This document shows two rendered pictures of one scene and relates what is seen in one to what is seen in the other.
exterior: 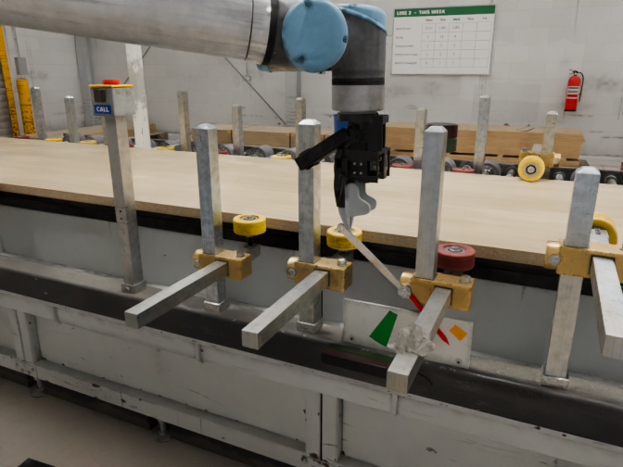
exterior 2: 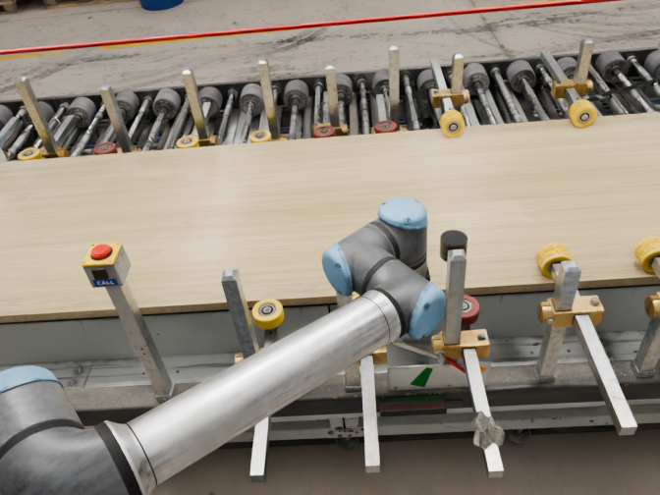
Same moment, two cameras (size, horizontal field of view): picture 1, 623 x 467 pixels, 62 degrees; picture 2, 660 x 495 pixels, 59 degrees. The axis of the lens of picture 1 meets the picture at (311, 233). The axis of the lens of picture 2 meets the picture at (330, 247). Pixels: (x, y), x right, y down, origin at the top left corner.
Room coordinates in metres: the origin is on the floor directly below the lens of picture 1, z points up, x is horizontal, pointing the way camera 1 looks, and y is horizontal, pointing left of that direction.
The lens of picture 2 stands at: (0.17, 0.35, 2.01)
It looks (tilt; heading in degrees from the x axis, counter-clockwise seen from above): 41 degrees down; 340
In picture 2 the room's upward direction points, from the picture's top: 7 degrees counter-clockwise
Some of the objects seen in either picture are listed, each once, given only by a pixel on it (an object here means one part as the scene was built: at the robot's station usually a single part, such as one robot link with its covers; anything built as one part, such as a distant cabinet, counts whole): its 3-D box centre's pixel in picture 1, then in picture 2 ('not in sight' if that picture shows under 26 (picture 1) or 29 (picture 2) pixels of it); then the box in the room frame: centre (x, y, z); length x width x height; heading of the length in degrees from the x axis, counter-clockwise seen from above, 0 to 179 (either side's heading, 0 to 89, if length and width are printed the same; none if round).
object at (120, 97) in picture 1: (113, 101); (107, 265); (1.26, 0.47, 1.18); 0.07 x 0.07 x 0.08; 65
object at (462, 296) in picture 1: (437, 288); (459, 344); (0.93, -0.24, 0.85); 0.14 x 0.06 x 0.05; 65
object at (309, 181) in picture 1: (309, 234); (348, 331); (1.04, 0.00, 0.92); 0.04 x 0.04 x 0.48; 65
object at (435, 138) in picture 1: (426, 252); (452, 326); (0.94, -0.22, 0.92); 0.04 x 0.04 x 0.48; 65
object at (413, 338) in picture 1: (414, 334); (487, 427); (0.69, -0.16, 0.87); 0.09 x 0.07 x 0.02; 155
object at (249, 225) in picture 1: (249, 238); (270, 322); (1.22, 0.15, 0.85); 0.08 x 0.08 x 0.11
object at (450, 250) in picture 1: (452, 272); (462, 319); (0.99, -0.29, 0.85); 0.08 x 0.08 x 0.11
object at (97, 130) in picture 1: (93, 134); not in sight; (8.73, 3.65, 0.23); 2.41 x 0.77 x 0.17; 159
